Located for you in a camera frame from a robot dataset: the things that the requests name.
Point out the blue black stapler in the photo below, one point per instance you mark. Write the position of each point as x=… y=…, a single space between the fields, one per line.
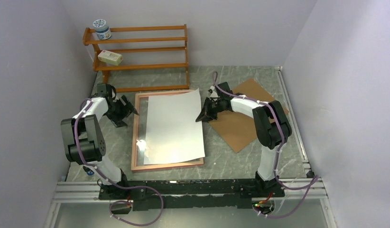
x=88 y=171

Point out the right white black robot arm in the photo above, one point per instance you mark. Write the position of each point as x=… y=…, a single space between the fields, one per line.
x=271 y=124

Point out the blue seascape photo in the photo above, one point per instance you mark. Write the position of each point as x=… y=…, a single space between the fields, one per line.
x=172 y=133

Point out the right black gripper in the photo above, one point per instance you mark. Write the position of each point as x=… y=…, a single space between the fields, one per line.
x=205 y=114

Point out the white blue-lidded jar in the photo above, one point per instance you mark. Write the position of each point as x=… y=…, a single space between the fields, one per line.
x=102 y=29

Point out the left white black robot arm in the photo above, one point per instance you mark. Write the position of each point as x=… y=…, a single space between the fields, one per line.
x=83 y=139

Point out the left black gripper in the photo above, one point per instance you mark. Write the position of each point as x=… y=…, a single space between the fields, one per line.
x=128 y=105

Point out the clear glass pane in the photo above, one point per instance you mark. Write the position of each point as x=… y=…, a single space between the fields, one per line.
x=142 y=124

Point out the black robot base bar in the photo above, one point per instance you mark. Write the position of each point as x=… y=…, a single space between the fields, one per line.
x=180 y=194

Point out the wooden three-tier shelf rack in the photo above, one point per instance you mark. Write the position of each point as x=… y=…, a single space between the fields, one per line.
x=142 y=48

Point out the small white carton box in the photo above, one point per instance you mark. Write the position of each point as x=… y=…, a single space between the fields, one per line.
x=110 y=57

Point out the brown cardboard backing board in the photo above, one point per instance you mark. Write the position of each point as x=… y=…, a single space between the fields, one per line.
x=237 y=129

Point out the aluminium rail frame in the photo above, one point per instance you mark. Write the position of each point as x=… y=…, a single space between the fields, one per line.
x=293 y=156

